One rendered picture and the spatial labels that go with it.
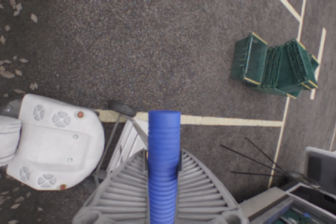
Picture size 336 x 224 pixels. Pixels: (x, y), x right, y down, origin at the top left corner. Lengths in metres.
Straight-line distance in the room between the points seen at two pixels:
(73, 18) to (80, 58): 0.30
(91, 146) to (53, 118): 0.28
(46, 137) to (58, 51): 0.66
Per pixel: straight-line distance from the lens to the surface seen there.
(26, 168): 1.22
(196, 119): 1.77
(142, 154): 0.17
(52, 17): 1.46
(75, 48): 1.37
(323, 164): 4.18
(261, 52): 2.46
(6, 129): 1.08
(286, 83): 2.25
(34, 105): 1.11
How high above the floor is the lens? 1.33
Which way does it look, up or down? 61 degrees down
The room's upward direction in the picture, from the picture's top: 107 degrees clockwise
